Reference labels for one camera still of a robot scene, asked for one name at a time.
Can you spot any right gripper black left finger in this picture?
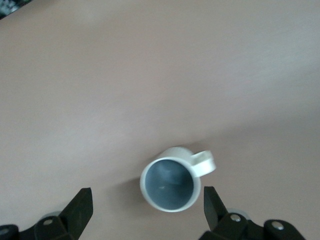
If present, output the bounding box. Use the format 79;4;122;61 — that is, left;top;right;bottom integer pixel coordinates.
0;187;94;240

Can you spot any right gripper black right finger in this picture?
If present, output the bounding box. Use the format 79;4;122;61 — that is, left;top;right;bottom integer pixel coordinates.
199;186;305;240

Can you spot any white mug grey inside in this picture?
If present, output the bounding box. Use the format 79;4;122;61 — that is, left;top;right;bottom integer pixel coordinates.
139;146;217;213

